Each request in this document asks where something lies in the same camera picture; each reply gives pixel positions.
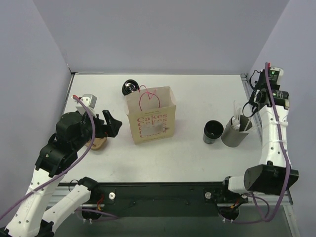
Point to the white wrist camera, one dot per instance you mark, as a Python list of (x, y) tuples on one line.
[(89, 100), (276, 74)]

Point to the white plastic fork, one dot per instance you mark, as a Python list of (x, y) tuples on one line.
[(248, 125)]

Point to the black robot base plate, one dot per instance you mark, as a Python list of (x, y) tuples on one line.
[(170, 199)]

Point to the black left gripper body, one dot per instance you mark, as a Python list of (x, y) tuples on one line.
[(100, 127)]

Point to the white plastic spoon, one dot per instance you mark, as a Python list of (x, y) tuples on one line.
[(255, 126)]

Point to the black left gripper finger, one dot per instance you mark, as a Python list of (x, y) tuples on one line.
[(113, 128), (110, 121)]

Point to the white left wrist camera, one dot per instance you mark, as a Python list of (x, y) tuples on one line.
[(89, 100)]

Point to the aluminium frame rail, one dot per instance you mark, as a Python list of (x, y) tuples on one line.
[(65, 188)]

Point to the stack of black cup lids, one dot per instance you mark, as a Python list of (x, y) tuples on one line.
[(129, 87)]

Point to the grey cylindrical utensil holder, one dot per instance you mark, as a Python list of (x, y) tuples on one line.
[(232, 138)]

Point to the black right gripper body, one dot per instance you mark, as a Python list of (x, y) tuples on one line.
[(257, 98)]

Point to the brown cardboard cup carrier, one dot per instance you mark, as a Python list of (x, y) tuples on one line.
[(98, 143)]

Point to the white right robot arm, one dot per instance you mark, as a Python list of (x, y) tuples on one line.
[(274, 174)]

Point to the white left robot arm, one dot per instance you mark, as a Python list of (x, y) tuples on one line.
[(33, 218)]

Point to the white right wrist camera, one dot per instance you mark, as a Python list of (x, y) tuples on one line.
[(276, 74)]

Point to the pink cream paper bag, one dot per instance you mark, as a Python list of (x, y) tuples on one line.
[(151, 114)]

